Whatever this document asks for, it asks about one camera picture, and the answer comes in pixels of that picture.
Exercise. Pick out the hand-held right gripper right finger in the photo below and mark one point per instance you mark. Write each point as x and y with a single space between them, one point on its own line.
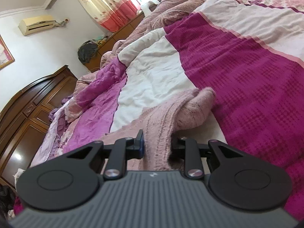
174 147

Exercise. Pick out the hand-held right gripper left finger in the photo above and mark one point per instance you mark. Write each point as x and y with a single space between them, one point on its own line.
141 146

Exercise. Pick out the pink knitted sweater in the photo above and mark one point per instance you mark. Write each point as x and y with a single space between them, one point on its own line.
161 123

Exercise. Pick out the floral purple pink quilt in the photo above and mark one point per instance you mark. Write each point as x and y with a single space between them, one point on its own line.
147 76

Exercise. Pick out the purple ruffled pillow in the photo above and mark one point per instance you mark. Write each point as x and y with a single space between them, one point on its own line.
55 128

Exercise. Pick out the magenta white striped blanket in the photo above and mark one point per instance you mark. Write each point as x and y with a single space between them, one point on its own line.
249 76

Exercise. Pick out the dark grey bag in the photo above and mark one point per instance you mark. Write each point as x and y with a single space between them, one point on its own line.
87 52

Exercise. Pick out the yellow green bag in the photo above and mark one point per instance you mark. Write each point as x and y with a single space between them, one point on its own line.
102 40

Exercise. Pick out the low wooden cabinet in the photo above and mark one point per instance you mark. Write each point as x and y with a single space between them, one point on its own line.
123 32

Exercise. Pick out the carved wooden headboard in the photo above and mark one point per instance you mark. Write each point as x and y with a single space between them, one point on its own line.
23 128

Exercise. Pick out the pink plush blanket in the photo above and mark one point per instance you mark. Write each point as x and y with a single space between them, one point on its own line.
171 9

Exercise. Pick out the white cloth bundle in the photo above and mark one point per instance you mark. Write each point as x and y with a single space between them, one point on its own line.
148 7

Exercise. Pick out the dark cloth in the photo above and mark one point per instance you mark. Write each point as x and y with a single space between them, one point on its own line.
6 199

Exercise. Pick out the cream and coral curtain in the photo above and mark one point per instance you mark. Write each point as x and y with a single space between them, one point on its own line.
106 2

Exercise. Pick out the cream wall air conditioner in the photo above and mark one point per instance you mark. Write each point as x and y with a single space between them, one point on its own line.
38 25

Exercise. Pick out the framed wall picture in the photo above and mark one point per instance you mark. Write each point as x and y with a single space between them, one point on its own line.
5 53

